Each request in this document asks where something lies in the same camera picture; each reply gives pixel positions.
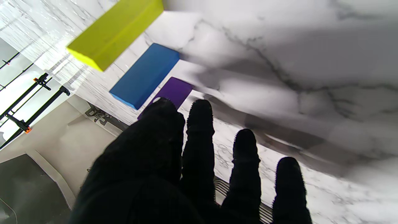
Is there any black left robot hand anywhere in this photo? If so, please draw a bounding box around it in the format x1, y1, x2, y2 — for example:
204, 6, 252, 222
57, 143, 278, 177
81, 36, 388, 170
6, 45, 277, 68
68, 97, 313, 224

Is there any purple domino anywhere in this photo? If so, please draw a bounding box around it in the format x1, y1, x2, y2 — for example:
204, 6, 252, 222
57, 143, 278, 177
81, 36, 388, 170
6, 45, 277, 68
137, 77, 194, 120

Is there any blue domino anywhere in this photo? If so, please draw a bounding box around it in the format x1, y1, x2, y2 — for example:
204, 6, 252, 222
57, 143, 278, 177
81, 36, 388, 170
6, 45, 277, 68
109, 43, 180, 110

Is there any yellow domino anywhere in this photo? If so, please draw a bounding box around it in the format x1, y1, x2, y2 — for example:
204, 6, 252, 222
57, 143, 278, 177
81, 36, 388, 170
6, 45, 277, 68
66, 0, 164, 72

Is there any black gas stove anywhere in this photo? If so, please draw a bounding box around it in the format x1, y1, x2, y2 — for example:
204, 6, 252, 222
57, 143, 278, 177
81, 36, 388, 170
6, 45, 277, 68
84, 103, 129, 132

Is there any black stand pole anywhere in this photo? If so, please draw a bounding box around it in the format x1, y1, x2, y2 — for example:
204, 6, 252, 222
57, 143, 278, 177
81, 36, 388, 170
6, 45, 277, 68
0, 86, 71, 150
0, 73, 52, 123

